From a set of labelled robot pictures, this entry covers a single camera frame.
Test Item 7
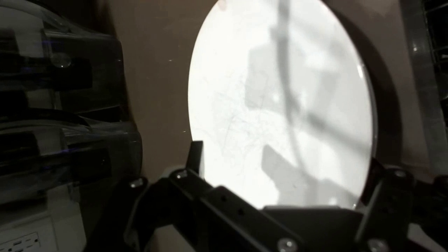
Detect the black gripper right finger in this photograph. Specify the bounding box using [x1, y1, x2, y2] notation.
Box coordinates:
[358, 156, 389, 207]

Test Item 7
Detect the black countertop appliance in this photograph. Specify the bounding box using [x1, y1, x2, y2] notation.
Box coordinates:
[0, 0, 143, 252]

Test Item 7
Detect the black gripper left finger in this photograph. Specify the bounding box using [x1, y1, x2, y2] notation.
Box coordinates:
[188, 140, 206, 177]

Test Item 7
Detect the white round plate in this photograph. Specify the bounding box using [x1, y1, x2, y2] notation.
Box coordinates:
[186, 0, 379, 210]

